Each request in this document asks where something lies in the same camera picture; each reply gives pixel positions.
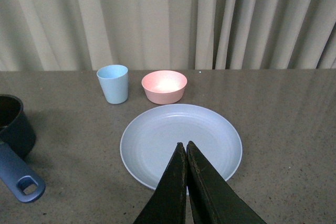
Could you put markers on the dark blue cooking pot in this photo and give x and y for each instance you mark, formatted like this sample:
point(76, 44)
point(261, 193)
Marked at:
point(17, 140)

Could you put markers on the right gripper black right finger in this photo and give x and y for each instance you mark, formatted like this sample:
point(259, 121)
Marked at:
point(212, 199)

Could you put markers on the pink plastic bowl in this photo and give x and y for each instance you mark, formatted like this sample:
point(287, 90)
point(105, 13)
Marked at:
point(164, 86)

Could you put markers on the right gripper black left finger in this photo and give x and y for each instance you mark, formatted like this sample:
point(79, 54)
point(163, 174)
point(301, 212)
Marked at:
point(168, 203)

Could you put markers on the white pleated curtain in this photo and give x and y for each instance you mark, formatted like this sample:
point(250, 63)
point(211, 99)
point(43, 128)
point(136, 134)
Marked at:
point(167, 34)

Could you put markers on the light blue plastic cup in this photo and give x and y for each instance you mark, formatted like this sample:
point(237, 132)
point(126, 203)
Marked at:
point(114, 83)

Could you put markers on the light blue round plate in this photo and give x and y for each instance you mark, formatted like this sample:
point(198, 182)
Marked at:
point(149, 141)

